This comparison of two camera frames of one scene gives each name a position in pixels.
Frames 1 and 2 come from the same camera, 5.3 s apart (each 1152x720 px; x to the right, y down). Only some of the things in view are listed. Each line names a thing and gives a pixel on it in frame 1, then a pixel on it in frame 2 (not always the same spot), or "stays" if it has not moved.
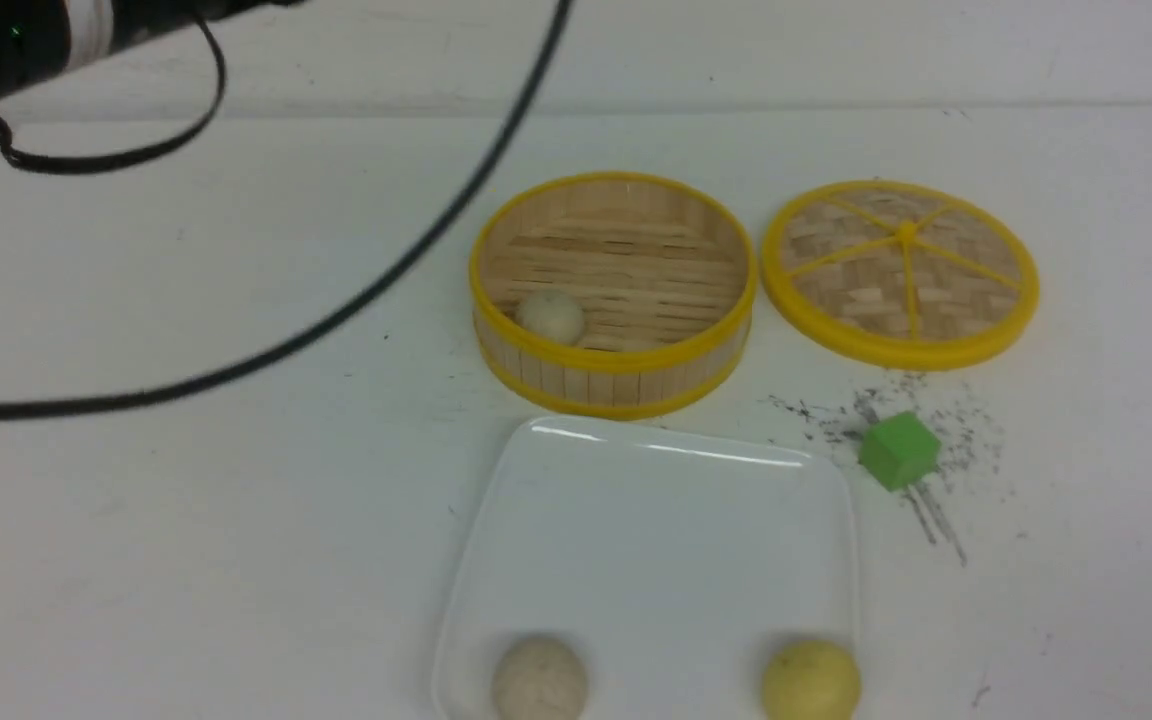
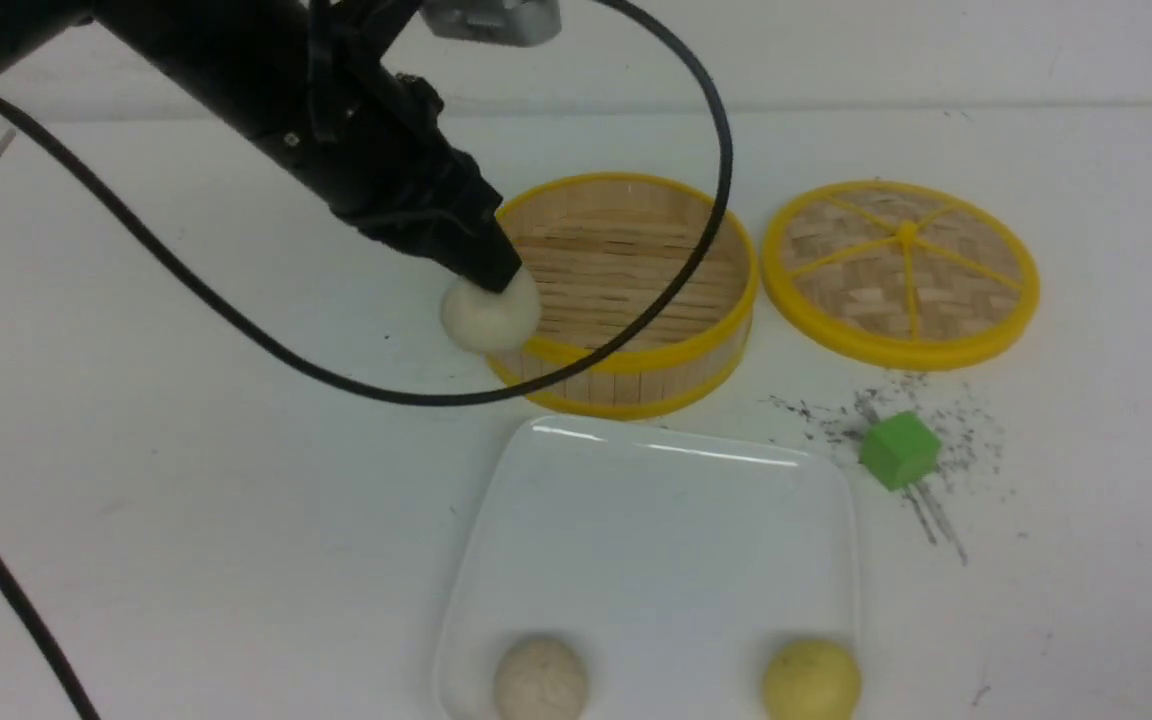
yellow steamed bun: (811, 679) stays
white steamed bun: (541, 678) stays
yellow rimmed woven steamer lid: (900, 274) stays
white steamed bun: (553, 315) → (484, 320)
